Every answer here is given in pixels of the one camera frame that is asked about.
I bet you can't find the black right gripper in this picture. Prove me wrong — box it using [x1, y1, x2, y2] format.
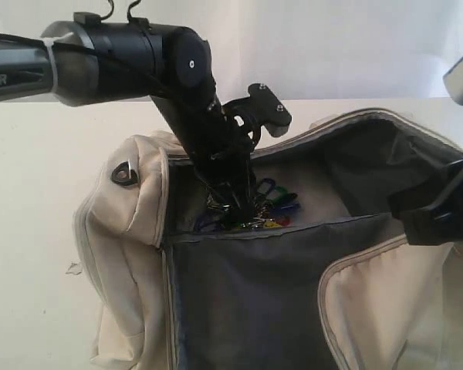
[387, 160, 463, 246]

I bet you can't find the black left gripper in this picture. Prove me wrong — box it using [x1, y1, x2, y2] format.
[169, 96, 259, 228]

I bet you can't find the colourful key tag bunch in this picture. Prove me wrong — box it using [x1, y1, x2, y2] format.
[193, 177, 301, 232]

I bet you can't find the beige fabric duffel bag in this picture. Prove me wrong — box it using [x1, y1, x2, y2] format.
[74, 109, 463, 369]

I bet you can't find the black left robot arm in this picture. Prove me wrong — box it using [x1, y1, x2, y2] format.
[0, 13, 267, 224]

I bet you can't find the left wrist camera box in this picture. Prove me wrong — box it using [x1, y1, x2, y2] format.
[224, 83, 292, 142]

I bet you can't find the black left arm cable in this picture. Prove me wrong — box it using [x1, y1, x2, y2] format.
[96, 0, 155, 35]

